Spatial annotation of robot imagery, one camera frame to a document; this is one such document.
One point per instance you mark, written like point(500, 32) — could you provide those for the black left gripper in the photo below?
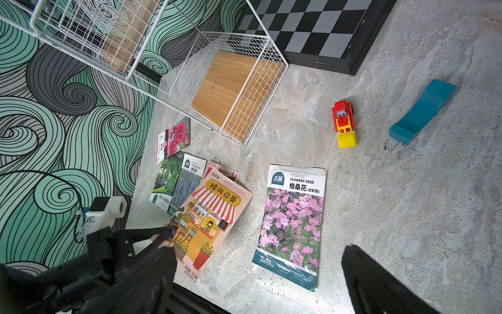
point(109, 255)

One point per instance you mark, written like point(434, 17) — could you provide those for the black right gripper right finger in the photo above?
point(372, 289)

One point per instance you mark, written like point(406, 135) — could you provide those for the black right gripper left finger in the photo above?
point(144, 289)

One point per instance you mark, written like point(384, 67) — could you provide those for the green vegetable seed bag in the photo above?
point(166, 181)

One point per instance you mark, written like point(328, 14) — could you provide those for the striped awning shop seed bag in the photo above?
point(204, 221)

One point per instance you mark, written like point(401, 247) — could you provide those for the lavender flower seed bag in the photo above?
point(191, 175)

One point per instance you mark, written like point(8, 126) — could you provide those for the pink cosmos flower seed bag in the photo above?
point(290, 235)

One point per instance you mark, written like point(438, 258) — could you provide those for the magenta flower seed bag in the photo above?
point(173, 140)

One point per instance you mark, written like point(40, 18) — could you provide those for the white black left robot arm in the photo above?
point(127, 271)

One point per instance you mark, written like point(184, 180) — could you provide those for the red yellow toy truck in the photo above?
point(343, 117)

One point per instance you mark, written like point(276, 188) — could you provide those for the teal curved plastic block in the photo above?
point(436, 95)

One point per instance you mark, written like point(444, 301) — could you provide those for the black grey chessboard box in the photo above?
point(332, 35)

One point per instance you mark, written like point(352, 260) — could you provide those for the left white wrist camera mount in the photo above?
point(103, 213)

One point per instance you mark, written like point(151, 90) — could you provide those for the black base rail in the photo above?
point(184, 301)

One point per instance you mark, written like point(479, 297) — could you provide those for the white wire shelf rack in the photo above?
point(213, 61)

